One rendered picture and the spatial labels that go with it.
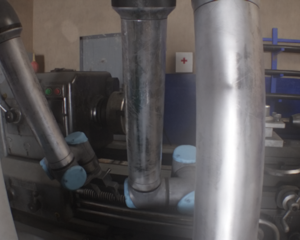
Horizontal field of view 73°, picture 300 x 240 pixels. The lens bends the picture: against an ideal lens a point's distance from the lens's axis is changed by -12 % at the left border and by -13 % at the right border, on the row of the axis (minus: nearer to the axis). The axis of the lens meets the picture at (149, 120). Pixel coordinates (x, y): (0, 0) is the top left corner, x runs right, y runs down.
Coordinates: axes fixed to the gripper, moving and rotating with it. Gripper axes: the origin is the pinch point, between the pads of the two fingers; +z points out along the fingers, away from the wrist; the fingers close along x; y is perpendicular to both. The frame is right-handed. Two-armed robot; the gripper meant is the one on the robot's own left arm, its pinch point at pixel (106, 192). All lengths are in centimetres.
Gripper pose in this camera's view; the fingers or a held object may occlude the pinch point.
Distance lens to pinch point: 112.0
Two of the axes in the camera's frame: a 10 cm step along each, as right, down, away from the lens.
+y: 4.5, -5.5, 7.1
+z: 3.0, 8.4, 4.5
